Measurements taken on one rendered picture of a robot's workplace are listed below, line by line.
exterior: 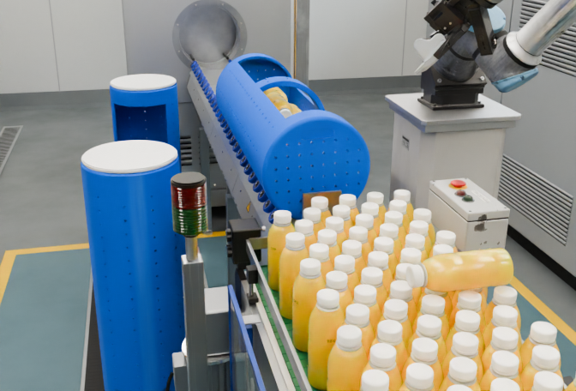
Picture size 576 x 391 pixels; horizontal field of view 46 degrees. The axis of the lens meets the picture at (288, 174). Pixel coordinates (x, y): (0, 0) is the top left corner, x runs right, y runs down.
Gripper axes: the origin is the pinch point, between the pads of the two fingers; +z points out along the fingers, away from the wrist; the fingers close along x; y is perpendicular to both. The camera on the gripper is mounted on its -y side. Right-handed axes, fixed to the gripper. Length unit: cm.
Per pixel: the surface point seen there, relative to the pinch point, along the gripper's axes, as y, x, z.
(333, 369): -10, 71, 9
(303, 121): 9.3, 3.7, 33.6
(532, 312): -146, -85, 118
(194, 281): 12, 60, 30
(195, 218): 20, 56, 20
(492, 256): -23.7, 43.0, -5.6
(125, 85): 60, -65, 144
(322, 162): -1.6, 5.0, 39.0
